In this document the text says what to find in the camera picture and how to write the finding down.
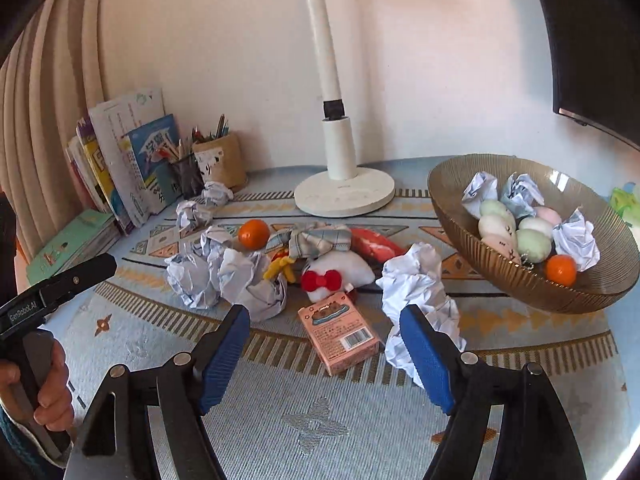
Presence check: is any beige curtain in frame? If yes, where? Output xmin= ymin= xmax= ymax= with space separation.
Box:
xmin=0 ymin=0 xmax=108 ymax=261

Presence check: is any blue cover workbook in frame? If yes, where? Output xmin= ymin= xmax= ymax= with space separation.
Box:
xmin=122 ymin=114 xmax=184 ymax=217

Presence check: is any blue patterned woven mat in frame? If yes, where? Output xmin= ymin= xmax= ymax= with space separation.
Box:
xmin=20 ymin=155 xmax=640 ymax=480

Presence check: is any bundle of coloured pens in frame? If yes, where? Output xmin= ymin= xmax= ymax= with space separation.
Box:
xmin=192 ymin=114 xmax=232 ymax=145

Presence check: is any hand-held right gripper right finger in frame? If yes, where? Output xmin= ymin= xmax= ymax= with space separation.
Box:
xmin=399 ymin=304 xmax=588 ymax=480

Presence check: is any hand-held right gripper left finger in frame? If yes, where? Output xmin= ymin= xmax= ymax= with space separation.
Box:
xmin=64 ymin=304 xmax=251 ymax=480

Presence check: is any white cat plush toy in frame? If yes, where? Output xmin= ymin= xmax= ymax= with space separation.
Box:
xmin=300 ymin=250 xmax=376 ymax=305

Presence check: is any orange tangerine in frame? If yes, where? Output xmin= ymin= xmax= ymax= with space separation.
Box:
xmin=237 ymin=219 xmax=271 ymax=250
xmin=544 ymin=254 xmax=579 ymax=285

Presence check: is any bundle of pencils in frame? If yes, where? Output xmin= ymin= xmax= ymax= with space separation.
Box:
xmin=156 ymin=136 xmax=195 ymax=165

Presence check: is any green flat book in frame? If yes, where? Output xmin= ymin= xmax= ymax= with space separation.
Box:
xmin=25 ymin=208 xmax=122 ymax=286

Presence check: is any person's left hand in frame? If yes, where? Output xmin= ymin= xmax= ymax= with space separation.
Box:
xmin=0 ymin=340 xmax=76 ymax=433

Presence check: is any black monitor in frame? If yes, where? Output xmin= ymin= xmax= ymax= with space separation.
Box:
xmin=522 ymin=0 xmax=640 ymax=153

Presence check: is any grey plaid fabric bow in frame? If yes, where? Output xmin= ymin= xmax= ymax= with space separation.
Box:
xmin=265 ymin=222 xmax=354 ymax=262

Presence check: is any red shrimp plush toy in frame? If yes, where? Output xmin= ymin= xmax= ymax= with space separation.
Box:
xmin=349 ymin=227 xmax=409 ymax=263

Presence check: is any white paper ball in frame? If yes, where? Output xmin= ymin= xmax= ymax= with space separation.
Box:
xmin=202 ymin=181 xmax=235 ymax=207
xmin=461 ymin=171 xmax=501 ymax=219
xmin=500 ymin=172 xmax=545 ymax=220
xmin=219 ymin=247 xmax=289 ymax=322
xmin=552 ymin=207 xmax=601 ymax=272
xmin=175 ymin=200 xmax=214 ymax=237
xmin=376 ymin=242 xmax=467 ymax=387
xmin=165 ymin=226 xmax=234 ymax=310

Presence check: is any pile of pastel egg toys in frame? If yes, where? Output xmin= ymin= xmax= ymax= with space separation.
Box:
xmin=477 ymin=199 xmax=564 ymax=266

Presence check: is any light green crumpled wrapper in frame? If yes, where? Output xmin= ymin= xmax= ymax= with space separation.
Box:
xmin=610 ymin=185 xmax=640 ymax=227

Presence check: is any black mesh pen holder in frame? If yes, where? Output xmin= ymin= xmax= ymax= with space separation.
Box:
xmin=170 ymin=152 xmax=207 ymax=199

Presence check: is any white cover workbook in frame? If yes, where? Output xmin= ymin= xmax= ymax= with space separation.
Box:
xmin=89 ymin=87 xmax=167 ymax=227

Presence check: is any pink card box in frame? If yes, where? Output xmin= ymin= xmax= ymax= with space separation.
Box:
xmin=298 ymin=296 xmax=382 ymax=377

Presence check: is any french fries plush toy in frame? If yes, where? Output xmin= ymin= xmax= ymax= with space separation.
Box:
xmin=262 ymin=246 xmax=302 ymax=282

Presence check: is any white desk lamp base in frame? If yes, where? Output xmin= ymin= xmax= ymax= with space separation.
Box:
xmin=294 ymin=0 xmax=397 ymax=218

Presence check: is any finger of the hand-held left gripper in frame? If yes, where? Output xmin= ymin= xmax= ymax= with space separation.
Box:
xmin=39 ymin=252 xmax=118 ymax=313

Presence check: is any yellow cover book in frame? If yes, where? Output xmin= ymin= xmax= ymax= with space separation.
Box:
xmin=79 ymin=130 xmax=132 ymax=235

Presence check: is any kraft paper pen holder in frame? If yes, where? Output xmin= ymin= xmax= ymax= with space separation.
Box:
xmin=192 ymin=132 xmax=248 ymax=192

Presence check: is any brown ribbed glass bowl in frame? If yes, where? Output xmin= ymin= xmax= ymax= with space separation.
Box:
xmin=426 ymin=154 xmax=640 ymax=315

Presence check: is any person's left forearm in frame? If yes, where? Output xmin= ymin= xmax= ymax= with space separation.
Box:
xmin=0 ymin=405 xmax=68 ymax=480

